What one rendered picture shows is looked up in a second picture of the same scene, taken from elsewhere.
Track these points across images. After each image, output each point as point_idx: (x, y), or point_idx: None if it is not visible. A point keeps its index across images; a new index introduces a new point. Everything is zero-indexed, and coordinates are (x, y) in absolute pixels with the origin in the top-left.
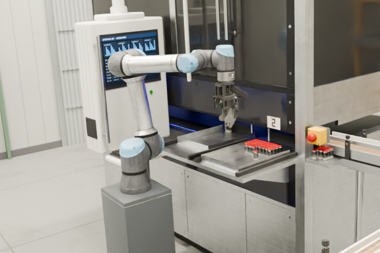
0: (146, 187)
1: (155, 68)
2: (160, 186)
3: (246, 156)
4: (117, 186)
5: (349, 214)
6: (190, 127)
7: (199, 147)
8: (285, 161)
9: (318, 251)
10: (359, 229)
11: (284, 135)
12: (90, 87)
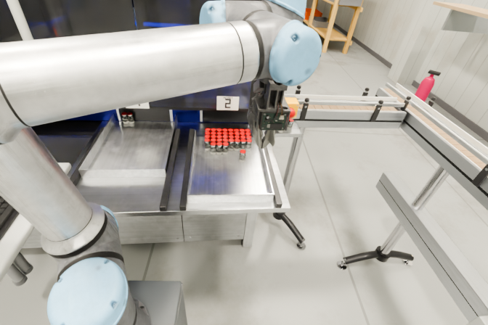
0: (149, 322)
1: (176, 87)
2: (156, 289)
3: (224, 160)
4: None
5: None
6: (46, 130)
7: (144, 173)
8: (269, 148)
9: None
10: (293, 169)
11: (226, 112)
12: None
